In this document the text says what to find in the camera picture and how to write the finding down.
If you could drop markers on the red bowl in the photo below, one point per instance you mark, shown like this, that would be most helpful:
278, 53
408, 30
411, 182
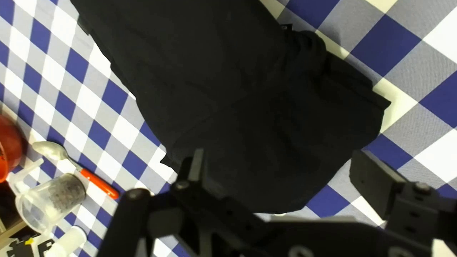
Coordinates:
8, 147

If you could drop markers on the black cloth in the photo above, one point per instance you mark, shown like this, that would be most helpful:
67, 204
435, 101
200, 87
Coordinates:
228, 94

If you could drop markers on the clear plastic cup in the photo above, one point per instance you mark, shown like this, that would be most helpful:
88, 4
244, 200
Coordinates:
51, 200

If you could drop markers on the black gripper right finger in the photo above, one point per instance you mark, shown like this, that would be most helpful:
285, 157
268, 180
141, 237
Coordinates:
414, 214

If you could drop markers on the blue white checkered tablecloth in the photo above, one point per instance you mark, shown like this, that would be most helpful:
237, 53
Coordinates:
418, 57

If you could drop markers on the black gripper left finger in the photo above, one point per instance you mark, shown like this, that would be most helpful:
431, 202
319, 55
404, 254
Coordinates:
190, 218

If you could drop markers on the small clear plastic bottle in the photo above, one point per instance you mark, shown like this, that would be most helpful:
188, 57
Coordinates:
68, 240

